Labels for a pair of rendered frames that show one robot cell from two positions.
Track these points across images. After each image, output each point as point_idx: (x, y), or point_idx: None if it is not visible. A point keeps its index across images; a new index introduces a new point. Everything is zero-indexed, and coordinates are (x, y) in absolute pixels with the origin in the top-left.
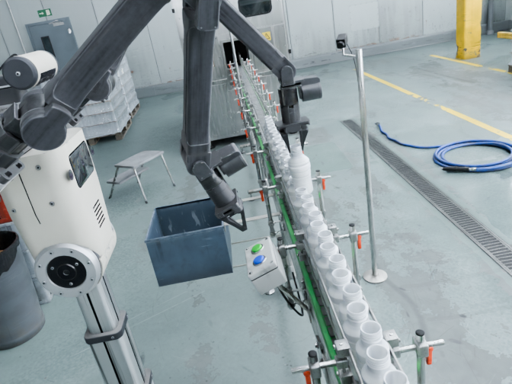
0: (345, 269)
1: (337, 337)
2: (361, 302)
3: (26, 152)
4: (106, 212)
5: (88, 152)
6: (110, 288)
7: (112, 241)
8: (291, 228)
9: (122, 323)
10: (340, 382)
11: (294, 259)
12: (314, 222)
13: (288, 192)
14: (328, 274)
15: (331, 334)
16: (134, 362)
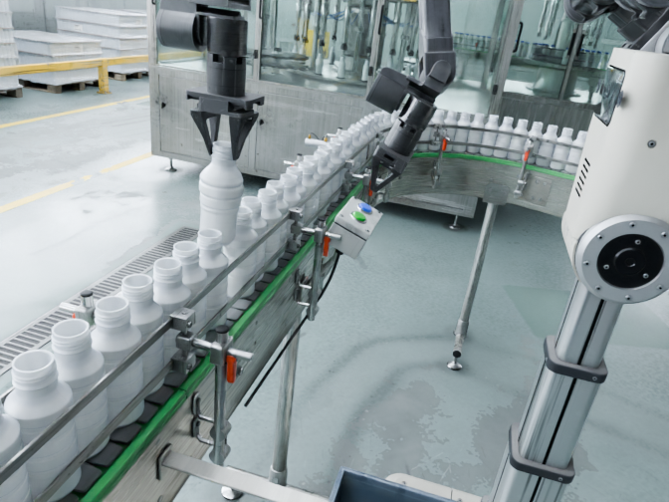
0: (315, 152)
1: (334, 193)
2: (328, 143)
3: (666, 53)
4: (582, 197)
5: (616, 94)
6: (570, 309)
7: (569, 241)
8: (243, 316)
9: (548, 343)
10: (344, 203)
11: (255, 349)
12: (288, 180)
13: (227, 265)
14: (319, 173)
15: (327, 216)
16: (530, 397)
